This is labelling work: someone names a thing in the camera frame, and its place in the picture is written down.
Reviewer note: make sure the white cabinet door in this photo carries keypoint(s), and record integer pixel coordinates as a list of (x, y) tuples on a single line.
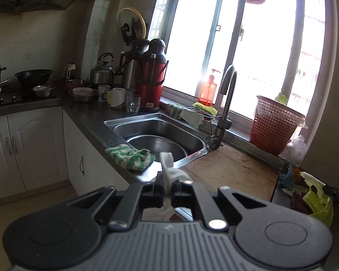
[(39, 146), (0, 169), (73, 152)]

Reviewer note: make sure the red lattice basket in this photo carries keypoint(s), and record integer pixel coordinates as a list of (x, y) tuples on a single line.
[(271, 129)]

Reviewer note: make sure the black wok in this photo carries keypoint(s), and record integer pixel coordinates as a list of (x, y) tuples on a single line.
[(34, 76)]

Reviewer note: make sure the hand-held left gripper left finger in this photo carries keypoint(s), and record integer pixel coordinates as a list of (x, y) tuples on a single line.
[(156, 194)]

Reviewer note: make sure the white tissue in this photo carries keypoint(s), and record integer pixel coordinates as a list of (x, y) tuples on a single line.
[(168, 163)]

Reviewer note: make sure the wide steel bowl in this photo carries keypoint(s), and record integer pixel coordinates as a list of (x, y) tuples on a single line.
[(83, 98)]

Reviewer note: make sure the small green knitted cloth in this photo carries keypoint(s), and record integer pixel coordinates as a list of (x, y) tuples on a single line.
[(175, 110)]

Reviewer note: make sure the white printed cup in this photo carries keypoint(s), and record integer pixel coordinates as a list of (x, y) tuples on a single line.
[(103, 93)]

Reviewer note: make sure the stainless steel sink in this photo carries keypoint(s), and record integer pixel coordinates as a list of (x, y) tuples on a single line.
[(147, 127)]

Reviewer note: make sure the steel thermos flask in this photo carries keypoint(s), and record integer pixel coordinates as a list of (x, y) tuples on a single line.
[(131, 70)]

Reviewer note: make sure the wooden cutting board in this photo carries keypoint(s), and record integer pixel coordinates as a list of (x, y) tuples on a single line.
[(228, 169)]

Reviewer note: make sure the sliding window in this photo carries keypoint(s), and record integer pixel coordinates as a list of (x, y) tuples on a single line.
[(234, 48)]

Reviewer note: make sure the steel basin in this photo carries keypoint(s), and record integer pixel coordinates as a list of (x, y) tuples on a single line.
[(158, 146)]

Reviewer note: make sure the green and white knitted cloth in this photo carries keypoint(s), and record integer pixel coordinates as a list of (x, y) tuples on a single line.
[(130, 156)]

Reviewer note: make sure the black stove top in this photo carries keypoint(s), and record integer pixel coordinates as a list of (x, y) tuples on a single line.
[(17, 98)]

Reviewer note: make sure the white plastic container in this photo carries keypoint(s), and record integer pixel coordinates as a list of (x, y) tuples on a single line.
[(69, 70)]

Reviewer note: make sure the clear drinking glass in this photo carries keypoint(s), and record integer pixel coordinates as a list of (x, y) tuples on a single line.
[(133, 106)]

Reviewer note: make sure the white bowl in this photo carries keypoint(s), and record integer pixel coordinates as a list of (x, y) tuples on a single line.
[(82, 91)]

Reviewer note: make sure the blue mesh cloth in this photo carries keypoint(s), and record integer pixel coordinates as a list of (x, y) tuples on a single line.
[(288, 179)]

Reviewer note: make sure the small steel bowl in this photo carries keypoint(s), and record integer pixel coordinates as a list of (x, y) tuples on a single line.
[(43, 90)]

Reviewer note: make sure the dark red bowl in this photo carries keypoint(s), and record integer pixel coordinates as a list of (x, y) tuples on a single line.
[(70, 84)]

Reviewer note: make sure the clear plastic bag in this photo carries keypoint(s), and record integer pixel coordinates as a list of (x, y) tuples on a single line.
[(296, 149)]

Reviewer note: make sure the small napa cabbage piece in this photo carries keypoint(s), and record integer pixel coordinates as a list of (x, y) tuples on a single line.
[(317, 203)]

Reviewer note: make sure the red thermos flask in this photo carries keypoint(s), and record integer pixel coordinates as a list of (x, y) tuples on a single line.
[(149, 90)]

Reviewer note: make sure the steel kettle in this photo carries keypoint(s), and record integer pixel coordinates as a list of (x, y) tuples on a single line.
[(101, 74)]

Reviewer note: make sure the white dishcloth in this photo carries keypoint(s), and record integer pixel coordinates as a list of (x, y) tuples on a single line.
[(192, 117)]

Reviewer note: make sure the white mug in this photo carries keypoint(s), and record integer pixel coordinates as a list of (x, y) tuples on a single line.
[(118, 97)]

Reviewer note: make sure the orange soap bottle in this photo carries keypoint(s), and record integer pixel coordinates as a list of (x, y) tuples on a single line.
[(207, 93)]

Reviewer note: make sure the glass pot lid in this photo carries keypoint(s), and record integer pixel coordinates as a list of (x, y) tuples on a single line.
[(135, 19)]

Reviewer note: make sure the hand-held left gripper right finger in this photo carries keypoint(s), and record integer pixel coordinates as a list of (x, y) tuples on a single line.
[(178, 193)]

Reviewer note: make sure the steel kitchen faucet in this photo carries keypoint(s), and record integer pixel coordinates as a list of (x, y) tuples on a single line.
[(224, 110)]

